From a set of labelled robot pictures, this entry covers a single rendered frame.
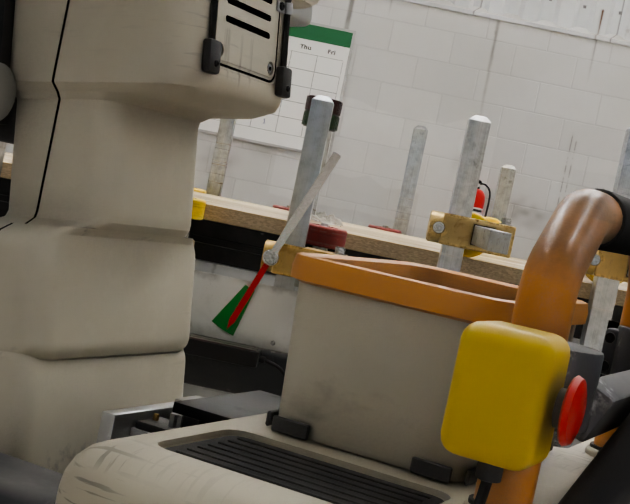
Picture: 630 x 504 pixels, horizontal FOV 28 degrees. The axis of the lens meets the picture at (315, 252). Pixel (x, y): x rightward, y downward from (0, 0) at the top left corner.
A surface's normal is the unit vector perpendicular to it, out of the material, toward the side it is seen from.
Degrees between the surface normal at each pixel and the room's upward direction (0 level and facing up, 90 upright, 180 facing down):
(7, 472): 0
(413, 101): 90
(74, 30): 90
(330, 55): 90
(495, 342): 79
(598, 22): 90
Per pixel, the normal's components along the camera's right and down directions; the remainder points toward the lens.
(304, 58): -0.04, 0.04
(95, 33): -0.42, -0.04
